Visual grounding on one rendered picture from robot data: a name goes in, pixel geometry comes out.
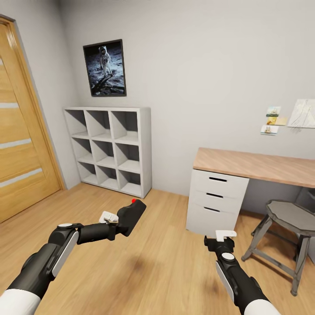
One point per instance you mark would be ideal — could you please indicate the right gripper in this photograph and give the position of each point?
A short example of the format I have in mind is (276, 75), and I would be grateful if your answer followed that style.
(213, 244)

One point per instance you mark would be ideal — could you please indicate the desk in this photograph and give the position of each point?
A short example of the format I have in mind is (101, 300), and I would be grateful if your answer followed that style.
(219, 182)

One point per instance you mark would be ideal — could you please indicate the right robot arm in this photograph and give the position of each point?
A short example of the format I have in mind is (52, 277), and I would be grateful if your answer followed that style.
(245, 291)

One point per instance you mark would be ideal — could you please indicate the digital camera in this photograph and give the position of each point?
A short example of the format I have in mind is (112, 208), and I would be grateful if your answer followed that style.
(129, 215)

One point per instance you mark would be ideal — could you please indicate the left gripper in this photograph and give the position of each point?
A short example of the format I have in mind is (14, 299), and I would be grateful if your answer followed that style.
(106, 231)

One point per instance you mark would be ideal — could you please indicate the map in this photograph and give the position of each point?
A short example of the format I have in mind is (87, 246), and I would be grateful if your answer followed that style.
(303, 114)
(281, 121)

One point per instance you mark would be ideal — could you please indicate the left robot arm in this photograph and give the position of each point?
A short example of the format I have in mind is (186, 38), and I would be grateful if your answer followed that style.
(25, 293)

